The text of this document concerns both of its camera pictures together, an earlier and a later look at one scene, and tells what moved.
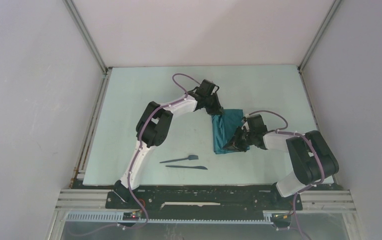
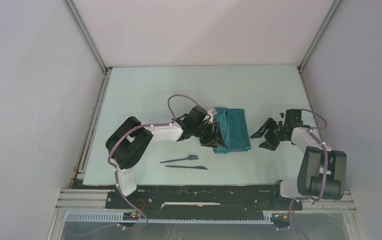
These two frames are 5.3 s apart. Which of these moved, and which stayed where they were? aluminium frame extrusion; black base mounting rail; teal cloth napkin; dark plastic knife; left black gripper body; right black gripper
Moved: left black gripper body; right black gripper
Stayed: dark plastic knife; teal cloth napkin; aluminium frame extrusion; black base mounting rail
